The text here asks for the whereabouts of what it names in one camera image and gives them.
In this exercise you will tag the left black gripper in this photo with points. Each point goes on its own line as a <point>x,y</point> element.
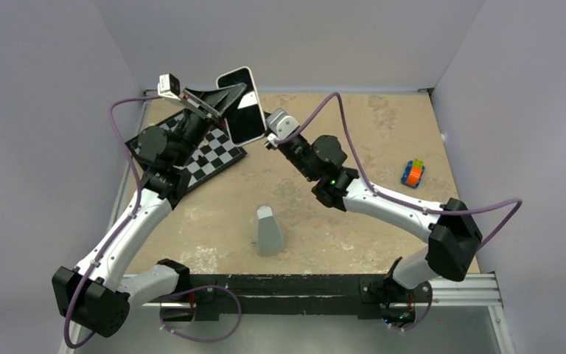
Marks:
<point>215,102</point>

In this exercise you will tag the white phone case with phone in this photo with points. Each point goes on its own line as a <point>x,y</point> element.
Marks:
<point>246,124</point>

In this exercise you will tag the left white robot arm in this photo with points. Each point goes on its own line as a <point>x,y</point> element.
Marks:
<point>94,294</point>

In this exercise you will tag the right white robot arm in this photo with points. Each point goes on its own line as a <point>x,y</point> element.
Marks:
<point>451,236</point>

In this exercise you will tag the black white chessboard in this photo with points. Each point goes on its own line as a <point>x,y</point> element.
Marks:
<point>214,154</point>

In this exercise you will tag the grey tapered block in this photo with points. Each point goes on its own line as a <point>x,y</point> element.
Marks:
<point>268,235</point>

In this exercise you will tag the colourful toy car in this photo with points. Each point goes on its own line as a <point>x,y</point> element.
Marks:
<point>413,173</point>

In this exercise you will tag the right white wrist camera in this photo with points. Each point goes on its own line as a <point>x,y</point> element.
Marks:
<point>280,126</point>

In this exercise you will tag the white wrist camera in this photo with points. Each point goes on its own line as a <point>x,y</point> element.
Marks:
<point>280,126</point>
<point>169,87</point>

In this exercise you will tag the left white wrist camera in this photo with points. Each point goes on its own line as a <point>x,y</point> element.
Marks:
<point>169,87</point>

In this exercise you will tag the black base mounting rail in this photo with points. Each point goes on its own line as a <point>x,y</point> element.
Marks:
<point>364,296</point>

